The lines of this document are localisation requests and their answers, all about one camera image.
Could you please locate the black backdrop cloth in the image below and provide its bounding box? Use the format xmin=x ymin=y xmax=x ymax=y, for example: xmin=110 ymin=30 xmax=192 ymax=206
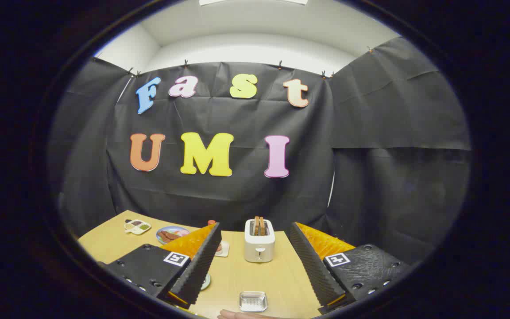
xmin=47 ymin=38 xmax=472 ymax=266

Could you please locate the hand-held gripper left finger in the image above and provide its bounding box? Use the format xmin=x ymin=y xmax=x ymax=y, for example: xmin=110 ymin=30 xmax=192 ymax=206
xmin=98 ymin=222 xmax=222 ymax=310

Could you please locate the small white divided dish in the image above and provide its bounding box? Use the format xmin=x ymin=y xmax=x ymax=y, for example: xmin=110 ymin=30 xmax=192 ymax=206
xmin=124 ymin=219 xmax=152 ymax=235

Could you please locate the blue and pink plate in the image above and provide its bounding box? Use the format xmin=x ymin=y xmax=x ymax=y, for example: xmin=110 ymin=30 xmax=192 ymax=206
xmin=156 ymin=226 xmax=190 ymax=245

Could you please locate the metal wire basket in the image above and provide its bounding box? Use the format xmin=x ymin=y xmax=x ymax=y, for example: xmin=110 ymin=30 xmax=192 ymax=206
xmin=239 ymin=291 xmax=268 ymax=313

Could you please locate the white toaster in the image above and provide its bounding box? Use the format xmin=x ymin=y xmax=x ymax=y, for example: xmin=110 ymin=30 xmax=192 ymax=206
xmin=244 ymin=216 xmax=276 ymax=263

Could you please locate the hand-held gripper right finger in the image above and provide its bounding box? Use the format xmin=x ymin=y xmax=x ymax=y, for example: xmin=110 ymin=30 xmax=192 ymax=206
xmin=290 ymin=222 xmax=413 ymax=315

